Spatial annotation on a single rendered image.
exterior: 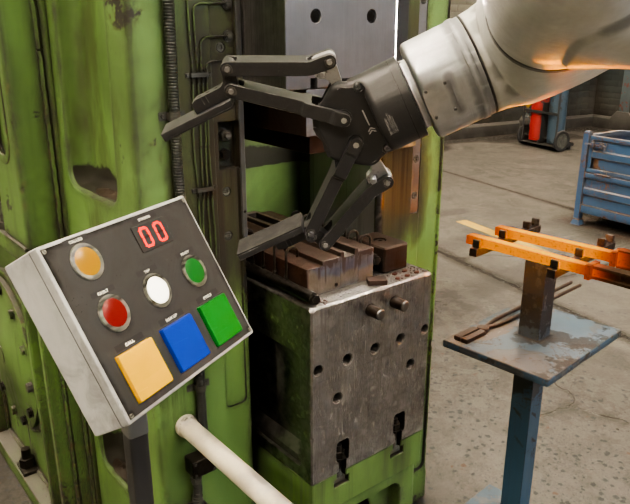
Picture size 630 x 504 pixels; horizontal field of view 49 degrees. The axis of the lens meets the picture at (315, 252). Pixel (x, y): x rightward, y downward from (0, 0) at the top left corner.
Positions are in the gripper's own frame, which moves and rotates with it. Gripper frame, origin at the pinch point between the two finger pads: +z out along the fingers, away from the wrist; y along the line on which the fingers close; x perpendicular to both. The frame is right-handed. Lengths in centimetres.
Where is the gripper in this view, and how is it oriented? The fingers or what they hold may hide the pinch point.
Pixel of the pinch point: (214, 189)
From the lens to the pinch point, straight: 65.8
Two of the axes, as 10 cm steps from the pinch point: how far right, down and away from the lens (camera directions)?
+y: 4.4, 7.8, 4.5
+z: -9.0, 4.0, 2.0
